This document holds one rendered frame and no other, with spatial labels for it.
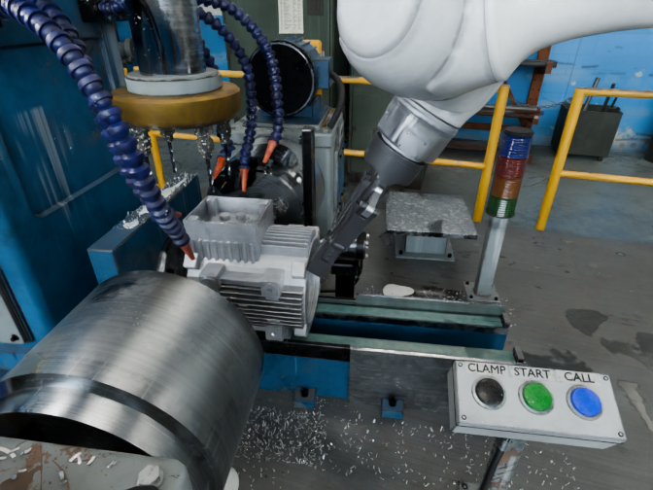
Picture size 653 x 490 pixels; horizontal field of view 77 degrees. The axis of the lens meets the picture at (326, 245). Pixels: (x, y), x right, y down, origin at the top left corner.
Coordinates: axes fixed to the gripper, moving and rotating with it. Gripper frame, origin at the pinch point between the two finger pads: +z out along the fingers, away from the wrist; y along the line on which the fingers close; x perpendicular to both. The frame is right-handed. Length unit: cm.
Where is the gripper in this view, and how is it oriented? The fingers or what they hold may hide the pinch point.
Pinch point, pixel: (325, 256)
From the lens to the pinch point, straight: 63.2
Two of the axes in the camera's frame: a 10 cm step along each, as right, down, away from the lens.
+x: 8.6, 4.9, 1.5
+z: -5.0, 7.2, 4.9
